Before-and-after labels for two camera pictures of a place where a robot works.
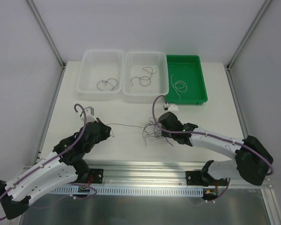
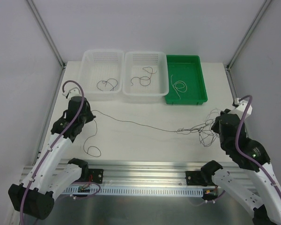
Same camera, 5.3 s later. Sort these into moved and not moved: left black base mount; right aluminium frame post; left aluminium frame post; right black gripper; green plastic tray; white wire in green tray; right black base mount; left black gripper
Moved: left black gripper; right black gripper
Not moved: right black base mount; right aluminium frame post; green plastic tray; white wire in green tray; left aluminium frame post; left black base mount
